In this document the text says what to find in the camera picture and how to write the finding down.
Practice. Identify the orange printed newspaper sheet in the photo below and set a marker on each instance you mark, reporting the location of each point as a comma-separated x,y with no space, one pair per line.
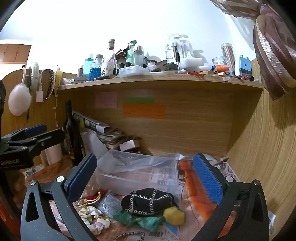
198,208

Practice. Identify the wooden shelf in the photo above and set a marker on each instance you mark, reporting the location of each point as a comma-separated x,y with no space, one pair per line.
161,80

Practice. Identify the brown patterned headband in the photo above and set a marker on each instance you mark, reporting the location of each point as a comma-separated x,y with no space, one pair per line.
51,82

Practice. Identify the blue liquid bottle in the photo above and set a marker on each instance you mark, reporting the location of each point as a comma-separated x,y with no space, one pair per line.
95,70

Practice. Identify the green pump bottle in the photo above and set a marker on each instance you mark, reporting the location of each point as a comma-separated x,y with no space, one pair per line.
131,54

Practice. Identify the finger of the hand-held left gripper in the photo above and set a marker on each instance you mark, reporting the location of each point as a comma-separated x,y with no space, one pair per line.
34,130
49,138

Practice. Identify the glass jar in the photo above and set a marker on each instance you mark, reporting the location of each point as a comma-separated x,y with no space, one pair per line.
218,62

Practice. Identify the grey glitter pouch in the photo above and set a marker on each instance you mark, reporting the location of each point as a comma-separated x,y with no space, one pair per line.
108,205

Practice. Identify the yellow headband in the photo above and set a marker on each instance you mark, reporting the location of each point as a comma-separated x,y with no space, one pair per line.
59,77

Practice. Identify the yellow sponge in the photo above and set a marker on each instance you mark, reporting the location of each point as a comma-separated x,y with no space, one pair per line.
174,216

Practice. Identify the white fluffy headband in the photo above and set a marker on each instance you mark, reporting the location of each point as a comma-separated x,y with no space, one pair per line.
34,74

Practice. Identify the floral scrunchie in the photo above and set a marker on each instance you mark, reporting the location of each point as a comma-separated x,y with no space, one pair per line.
92,220

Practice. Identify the orange tube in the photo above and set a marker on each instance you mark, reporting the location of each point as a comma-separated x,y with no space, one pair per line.
223,68

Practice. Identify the small white box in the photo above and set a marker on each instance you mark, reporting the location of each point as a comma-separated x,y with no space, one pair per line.
129,145

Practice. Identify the stack of newspapers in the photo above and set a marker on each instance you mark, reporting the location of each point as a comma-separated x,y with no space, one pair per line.
101,131

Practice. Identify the orange sticky note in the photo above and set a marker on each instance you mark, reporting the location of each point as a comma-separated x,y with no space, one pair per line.
143,111

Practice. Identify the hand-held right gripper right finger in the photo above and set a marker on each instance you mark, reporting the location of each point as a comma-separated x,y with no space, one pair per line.
208,179

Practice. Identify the pink sticky note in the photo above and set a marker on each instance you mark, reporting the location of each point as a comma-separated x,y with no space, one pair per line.
106,100

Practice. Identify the brown curtain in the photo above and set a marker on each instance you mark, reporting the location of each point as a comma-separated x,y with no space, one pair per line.
270,53

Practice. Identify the tall clear bottle brown cap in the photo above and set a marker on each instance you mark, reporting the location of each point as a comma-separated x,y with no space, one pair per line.
111,55

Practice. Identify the frosted bottle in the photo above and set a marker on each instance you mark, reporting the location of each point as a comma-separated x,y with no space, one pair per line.
138,56

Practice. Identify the blue plastic box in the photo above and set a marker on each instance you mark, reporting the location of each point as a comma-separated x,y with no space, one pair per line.
244,67

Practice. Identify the wooden cabinet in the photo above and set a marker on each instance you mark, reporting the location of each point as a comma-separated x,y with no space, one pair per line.
13,52

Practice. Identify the white powder puff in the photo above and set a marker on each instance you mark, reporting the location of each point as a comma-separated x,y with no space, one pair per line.
19,100

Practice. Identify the clear flat case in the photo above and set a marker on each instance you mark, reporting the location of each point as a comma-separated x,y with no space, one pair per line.
134,71

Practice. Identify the clear canister with sticks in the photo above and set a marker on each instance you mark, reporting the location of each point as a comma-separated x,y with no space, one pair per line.
227,54

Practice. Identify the dark glass bottle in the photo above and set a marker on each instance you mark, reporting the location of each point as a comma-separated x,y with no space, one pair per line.
71,134

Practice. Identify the green cloth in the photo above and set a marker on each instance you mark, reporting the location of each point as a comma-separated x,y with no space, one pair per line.
129,219

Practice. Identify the teal liquid bottle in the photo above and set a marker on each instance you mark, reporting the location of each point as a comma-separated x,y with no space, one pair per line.
88,67

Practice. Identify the green sticky note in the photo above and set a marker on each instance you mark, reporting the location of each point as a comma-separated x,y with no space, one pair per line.
138,100

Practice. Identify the gold bangles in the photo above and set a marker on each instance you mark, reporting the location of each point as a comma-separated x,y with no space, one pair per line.
92,198

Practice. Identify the brown printed paper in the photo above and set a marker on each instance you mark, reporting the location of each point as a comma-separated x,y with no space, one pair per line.
50,170

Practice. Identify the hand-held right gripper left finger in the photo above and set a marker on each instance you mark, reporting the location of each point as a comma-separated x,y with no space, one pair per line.
84,170

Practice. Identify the clear plastic container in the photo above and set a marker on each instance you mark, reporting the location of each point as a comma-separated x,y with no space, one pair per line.
138,171

